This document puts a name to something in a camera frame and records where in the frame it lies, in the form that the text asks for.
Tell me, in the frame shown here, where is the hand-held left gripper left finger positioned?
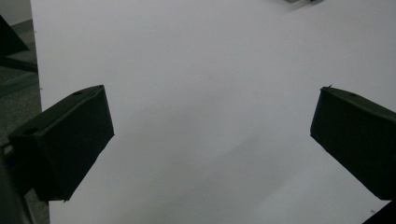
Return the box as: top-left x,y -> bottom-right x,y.
7,84 -> 116,202

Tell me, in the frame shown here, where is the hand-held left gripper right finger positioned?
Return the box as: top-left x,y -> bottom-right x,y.
309,86 -> 396,201

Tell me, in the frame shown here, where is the small grey object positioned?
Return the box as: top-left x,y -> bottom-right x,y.
283,0 -> 325,6

